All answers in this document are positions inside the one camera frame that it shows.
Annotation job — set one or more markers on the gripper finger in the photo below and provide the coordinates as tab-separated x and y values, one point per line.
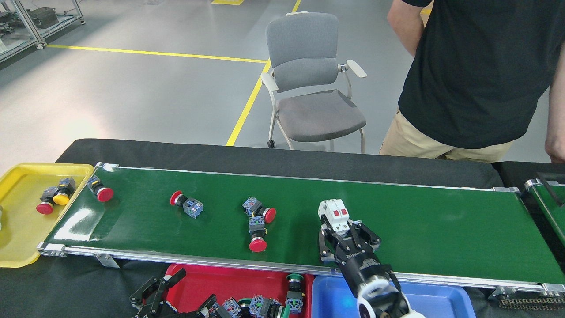
159	291
205	309

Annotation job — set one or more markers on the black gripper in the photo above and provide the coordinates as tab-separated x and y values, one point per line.
362	267

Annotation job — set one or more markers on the white circuit breaker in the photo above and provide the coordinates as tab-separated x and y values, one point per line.
335	212

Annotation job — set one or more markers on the green push button switch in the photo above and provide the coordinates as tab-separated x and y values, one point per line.
257	304
295	278
245	309

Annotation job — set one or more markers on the red push button switch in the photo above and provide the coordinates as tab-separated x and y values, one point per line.
258	244
193	208
105	194
44	208
269	215

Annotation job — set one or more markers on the person's left forearm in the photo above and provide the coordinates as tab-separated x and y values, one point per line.
558	97

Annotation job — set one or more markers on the red plastic tray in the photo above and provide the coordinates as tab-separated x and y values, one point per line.
247	282

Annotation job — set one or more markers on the long green conveyor belt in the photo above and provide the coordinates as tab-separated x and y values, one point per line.
419	229

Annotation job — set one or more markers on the blue plastic tray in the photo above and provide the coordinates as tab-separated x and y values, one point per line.
441	302

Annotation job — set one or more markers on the yellow plastic tray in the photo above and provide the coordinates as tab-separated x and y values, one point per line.
26	238

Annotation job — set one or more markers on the short green conveyor belt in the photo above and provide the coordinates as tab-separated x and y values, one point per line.
544	201

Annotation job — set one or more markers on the person's left hand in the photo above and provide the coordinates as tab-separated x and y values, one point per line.
557	152

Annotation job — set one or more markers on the grey office chair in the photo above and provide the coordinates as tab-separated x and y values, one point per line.
304	39

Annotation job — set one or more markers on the person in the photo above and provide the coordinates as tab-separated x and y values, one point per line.
476	70

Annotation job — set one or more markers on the black equipment case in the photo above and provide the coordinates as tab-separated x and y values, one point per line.
44	17

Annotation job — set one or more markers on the black guide frame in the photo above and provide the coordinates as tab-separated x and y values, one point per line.
547	190

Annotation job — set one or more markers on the metal rack frame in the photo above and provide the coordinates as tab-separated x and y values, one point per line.
66	22

